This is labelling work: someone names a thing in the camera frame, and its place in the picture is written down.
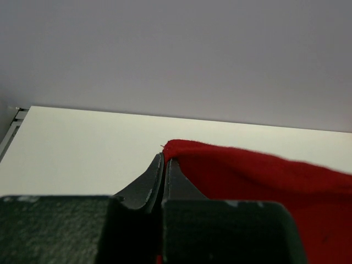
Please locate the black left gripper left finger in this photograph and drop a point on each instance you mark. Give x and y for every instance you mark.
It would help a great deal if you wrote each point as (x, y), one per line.
(142, 193)

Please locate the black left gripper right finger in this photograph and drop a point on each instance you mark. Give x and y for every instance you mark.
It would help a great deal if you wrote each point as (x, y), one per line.
(178, 188)

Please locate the red t-shirt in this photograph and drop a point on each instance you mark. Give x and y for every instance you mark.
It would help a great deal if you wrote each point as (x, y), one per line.
(318, 198)

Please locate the aluminium table frame rail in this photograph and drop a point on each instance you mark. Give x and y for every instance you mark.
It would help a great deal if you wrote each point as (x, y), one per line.
(17, 117)

